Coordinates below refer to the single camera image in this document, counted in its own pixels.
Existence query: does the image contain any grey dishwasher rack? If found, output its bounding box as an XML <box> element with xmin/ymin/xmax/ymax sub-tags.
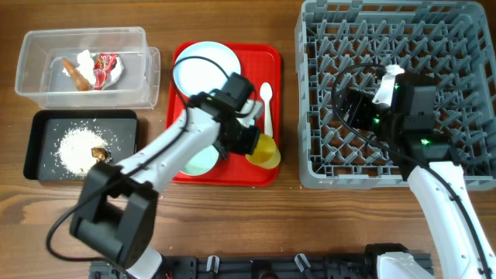
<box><xmin>294</xmin><ymin>1</ymin><xmax>495</xmax><ymax>191</ymax></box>

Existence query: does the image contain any white plastic spoon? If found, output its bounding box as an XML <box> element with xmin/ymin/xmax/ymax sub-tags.
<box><xmin>260</xmin><ymin>82</ymin><xmax>274</xmax><ymax>137</ymax></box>

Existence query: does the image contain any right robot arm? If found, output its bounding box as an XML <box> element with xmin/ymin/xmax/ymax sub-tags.
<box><xmin>331</xmin><ymin>73</ymin><xmax>495</xmax><ymax>278</ymax></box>

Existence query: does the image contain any white rice pile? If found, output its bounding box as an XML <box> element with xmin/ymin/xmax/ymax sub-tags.
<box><xmin>54</xmin><ymin>126</ymin><xmax>112</xmax><ymax>177</ymax></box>

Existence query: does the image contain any left black cable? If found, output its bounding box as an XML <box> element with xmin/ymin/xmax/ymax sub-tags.
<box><xmin>45</xmin><ymin>56</ymin><xmax>233</xmax><ymax>264</ymax></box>

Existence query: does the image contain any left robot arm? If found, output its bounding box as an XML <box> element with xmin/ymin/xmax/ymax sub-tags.
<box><xmin>70</xmin><ymin>74</ymin><xmax>260</xmax><ymax>278</ymax></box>

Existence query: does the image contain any light blue plate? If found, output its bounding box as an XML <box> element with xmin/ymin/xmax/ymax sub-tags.
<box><xmin>174</xmin><ymin>41</ymin><xmax>241</xmax><ymax>97</ymax></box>

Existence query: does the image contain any green bowl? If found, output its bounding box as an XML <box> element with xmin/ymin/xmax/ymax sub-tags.
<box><xmin>180</xmin><ymin>146</ymin><xmax>219</xmax><ymax>176</ymax></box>

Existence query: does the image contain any orange carrot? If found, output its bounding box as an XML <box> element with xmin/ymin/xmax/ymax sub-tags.
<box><xmin>61</xmin><ymin>58</ymin><xmax>91</xmax><ymax>91</ymax></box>

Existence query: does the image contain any white tissue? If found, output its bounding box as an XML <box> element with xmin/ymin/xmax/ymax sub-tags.
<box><xmin>63</xmin><ymin>50</ymin><xmax>124</xmax><ymax>91</ymax></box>

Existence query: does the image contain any brown food scrap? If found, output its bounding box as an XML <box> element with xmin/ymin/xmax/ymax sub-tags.
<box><xmin>91</xmin><ymin>147</ymin><xmax>111</xmax><ymax>162</ymax></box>

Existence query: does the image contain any red serving tray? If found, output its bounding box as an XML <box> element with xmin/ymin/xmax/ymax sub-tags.
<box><xmin>173</xmin><ymin>42</ymin><xmax>281</xmax><ymax>187</ymax></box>

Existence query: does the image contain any yellow cup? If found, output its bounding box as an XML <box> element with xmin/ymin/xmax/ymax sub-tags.
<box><xmin>246</xmin><ymin>134</ymin><xmax>281</xmax><ymax>170</ymax></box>

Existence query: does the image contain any clear plastic bin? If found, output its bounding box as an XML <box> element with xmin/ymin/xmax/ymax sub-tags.
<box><xmin>15</xmin><ymin>27</ymin><xmax>160</xmax><ymax>109</ymax></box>

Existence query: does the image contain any right black cable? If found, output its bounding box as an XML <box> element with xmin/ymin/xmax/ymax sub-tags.
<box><xmin>329</xmin><ymin>63</ymin><xmax>493</xmax><ymax>279</ymax></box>

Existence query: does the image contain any black cable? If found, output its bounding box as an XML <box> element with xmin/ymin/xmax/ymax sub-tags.
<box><xmin>329</xmin><ymin>63</ymin><xmax>493</xmax><ymax>279</ymax></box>
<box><xmin>45</xmin><ymin>56</ymin><xmax>233</xmax><ymax>264</ymax></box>

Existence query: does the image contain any black plastic tray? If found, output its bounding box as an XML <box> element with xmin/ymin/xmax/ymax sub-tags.
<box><xmin>23</xmin><ymin>109</ymin><xmax>139</xmax><ymax>181</ymax></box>

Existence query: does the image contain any red snack wrapper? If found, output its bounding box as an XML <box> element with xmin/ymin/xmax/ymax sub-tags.
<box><xmin>93</xmin><ymin>53</ymin><xmax>117</xmax><ymax>90</ymax></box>

